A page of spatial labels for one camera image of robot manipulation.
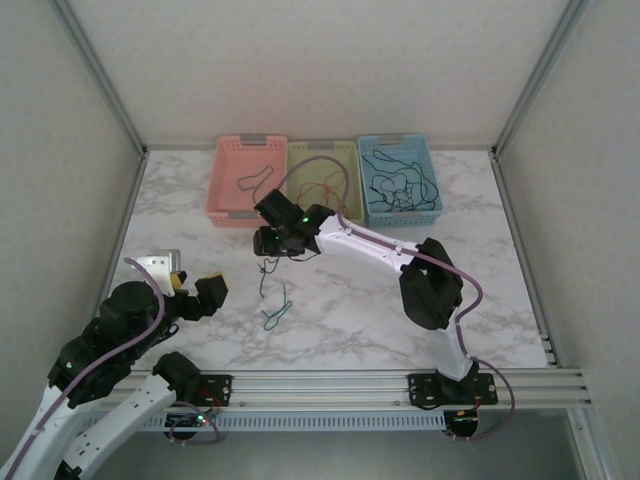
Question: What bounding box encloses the dark green cable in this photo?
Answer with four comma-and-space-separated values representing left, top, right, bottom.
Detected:
256, 257, 282, 300

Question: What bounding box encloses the orange cable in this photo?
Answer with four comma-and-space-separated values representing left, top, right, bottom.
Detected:
298, 180, 332, 205

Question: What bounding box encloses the dark grey cable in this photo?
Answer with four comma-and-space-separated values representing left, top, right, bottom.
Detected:
369, 184, 426, 212

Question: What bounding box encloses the green plastic basket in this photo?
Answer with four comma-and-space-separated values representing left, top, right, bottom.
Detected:
285, 140, 366, 229

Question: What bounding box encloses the pink plastic basket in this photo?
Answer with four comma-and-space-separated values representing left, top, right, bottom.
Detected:
205, 133, 289, 230

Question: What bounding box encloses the blue plastic basket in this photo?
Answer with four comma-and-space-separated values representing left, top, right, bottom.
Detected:
357, 132, 446, 229

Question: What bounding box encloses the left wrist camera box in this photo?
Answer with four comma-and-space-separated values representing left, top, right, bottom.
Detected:
138, 248, 184, 289

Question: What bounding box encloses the aluminium side rail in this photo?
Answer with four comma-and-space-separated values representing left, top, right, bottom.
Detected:
491, 149, 564, 371
102, 149, 150, 301

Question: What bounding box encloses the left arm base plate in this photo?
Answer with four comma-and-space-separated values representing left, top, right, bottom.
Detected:
194, 373, 235, 407

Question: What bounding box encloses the aluminium back rail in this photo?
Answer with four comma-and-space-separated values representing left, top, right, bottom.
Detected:
144, 143, 497, 153

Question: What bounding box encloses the aluminium mounting rail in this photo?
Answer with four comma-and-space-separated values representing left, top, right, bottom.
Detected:
47, 368, 594, 412

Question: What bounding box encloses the grey slotted cable duct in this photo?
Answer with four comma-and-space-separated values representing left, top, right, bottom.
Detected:
144, 410, 446, 432

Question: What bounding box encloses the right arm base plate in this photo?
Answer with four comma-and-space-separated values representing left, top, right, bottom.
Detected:
407, 372, 500, 406

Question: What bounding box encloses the aluminium frame post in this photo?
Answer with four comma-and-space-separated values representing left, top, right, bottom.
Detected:
491, 0, 591, 161
52, 0, 150, 159

